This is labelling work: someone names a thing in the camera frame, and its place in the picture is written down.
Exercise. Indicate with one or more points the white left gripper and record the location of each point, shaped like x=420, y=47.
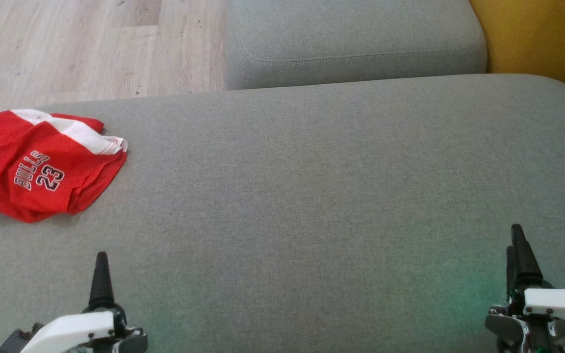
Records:
x=76, y=331

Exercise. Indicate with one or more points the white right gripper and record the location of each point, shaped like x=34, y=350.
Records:
x=557, y=304

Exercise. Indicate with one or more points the red shorts with white stripes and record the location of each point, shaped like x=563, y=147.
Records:
x=12, y=157

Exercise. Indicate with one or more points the large grey sofa seat cushion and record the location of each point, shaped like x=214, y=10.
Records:
x=312, y=196

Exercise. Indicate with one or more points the yellow panel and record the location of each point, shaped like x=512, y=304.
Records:
x=547, y=39

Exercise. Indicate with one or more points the small grey sofa cushion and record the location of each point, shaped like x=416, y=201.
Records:
x=351, y=39

